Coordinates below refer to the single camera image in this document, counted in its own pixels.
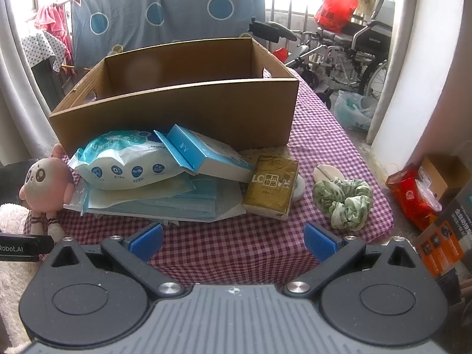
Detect red plastic bag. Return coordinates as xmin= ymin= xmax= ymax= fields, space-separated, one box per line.
xmin=314 ymin=0 xmax=359 ymax=34

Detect white blue wet wipes pack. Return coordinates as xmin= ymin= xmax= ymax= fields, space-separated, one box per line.
xmin=68 ymin=129 xmax=185 ymax=190

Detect small cardboard box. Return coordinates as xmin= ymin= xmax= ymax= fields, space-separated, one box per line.
xmin=418 ymin=154 xmax=471 ymax=211

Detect black cabinet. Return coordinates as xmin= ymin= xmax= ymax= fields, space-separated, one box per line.
xmin=32 ymin=59 xmax=71 ymax=108

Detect orange black box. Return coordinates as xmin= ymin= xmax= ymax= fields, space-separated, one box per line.
xmin=411 ymin=188 xmax=472 ymax=277

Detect brown cardboard box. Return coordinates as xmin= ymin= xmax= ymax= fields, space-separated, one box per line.
xmin=49 ymin=37 xmax=300 ymax=155

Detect red packet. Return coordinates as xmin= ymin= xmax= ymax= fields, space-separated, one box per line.
xmin=385 ymin=164 xmax=443 ymax=231

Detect blue bedsheet with circles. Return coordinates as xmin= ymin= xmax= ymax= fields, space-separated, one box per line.
xmin=70 ymin=0 xmax=266 ymax=67

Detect white round puff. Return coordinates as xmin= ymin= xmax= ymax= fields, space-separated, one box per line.
xmin=313 ymin=164 xmax=344 ymax=182

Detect green white plastic bag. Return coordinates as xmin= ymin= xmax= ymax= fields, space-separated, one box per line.
xmin=334 ymin=90 xmax=378 ymax=131

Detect white ring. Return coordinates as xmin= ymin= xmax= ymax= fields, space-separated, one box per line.
xmin=291 ymin=173 xmax=306 ymax=203

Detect pink clothes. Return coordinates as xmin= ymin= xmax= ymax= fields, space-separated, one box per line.
xmin=35 ymin=4 xmax=74 ymax=63

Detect grey wheelchair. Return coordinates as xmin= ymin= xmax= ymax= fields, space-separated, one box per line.
xmin=288 ymin=0 xmax=397 ymax=100

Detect cream dotted cloth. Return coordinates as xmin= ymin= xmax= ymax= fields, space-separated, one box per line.
xmin=240 ymin=145 xmax=296 ymax=163

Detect white curtain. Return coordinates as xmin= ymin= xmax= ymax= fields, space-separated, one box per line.
xmin=0 ymin=0 xmax=52 ymax=165

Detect pink plush doll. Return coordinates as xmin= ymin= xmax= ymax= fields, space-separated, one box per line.
xmin=19 ymin=143 xmax=76 ymax=244

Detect white polka dot cloth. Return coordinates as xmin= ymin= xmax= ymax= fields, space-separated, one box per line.
xmin=21 ymin=29 xmax=67 ymax=72

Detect green scrunchie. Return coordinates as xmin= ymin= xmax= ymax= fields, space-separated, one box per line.
xmin=313 ymin=178 xmax=374 ymax=231

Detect brown tissue pack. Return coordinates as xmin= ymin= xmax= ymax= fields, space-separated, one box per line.
xmin=242 ymin=155 xmax=299 ymax=221

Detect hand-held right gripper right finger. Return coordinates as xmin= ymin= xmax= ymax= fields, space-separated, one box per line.
xmin=284 ymin=223 xmax=425 ymax=299

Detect black padded rest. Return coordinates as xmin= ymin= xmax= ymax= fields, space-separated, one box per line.
xmin=249 ymin=18 xmax=297 ymax=43

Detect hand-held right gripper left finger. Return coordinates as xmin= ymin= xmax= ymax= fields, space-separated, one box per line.
xmin=40 ymin=223 xmax=185 ymax=299

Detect blue face mask pack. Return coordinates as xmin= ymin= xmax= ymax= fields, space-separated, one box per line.
xmin=63 ymin=173 xmax=248 ymax=225

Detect blue white paper box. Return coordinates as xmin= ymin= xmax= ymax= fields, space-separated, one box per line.
xmin=154 ymin=124 xmax=259 ymax=183

